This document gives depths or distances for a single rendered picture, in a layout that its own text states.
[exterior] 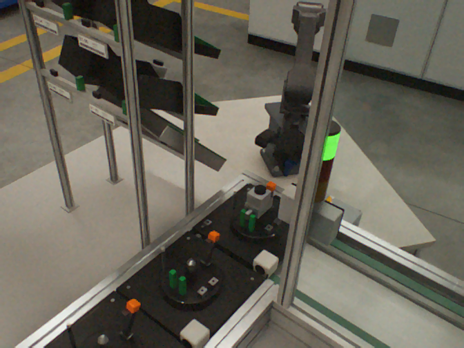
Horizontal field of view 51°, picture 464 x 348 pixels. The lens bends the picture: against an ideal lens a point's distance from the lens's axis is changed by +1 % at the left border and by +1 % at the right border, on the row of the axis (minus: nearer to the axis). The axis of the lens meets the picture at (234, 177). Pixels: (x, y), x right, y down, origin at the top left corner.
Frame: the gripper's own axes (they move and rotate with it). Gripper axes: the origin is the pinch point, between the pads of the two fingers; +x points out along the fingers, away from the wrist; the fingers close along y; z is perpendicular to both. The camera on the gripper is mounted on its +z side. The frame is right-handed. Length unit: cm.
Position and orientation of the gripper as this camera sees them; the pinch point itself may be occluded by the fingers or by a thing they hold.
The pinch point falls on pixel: (287, 165)
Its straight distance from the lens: 126.5
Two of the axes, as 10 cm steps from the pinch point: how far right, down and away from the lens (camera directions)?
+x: -0.5, 7.8, 6.3
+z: 6.2, -4.7, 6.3
